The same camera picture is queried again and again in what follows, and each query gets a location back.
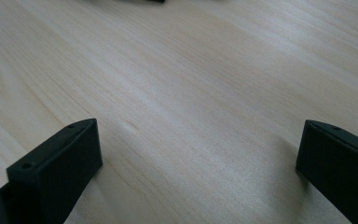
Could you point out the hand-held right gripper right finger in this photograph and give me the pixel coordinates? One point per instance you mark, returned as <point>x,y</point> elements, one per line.
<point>338,168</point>

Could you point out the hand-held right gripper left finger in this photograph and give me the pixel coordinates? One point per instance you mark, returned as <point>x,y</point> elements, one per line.
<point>52,174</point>

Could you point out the black cloth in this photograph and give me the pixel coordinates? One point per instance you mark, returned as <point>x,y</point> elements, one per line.
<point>149,1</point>

